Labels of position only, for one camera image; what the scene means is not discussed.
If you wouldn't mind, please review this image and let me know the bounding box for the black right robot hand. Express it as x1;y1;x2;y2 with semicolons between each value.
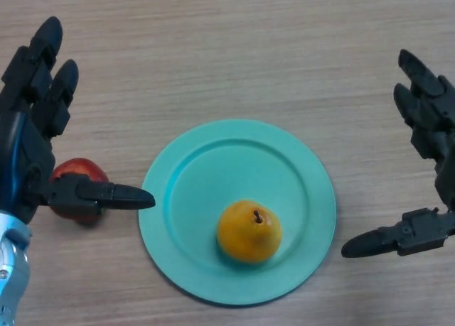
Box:
341;48;455;259

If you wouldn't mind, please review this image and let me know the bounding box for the green round plate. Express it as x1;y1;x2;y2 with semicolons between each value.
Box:
138;119;337;308

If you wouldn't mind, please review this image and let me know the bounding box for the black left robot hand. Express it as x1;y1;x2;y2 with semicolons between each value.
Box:
0;16;156;224

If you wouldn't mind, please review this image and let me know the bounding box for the red apple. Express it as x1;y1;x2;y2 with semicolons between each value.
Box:
48;158;110;224

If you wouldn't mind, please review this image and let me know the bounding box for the yellow pear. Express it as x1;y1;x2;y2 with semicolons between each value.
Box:
217;200;283;265

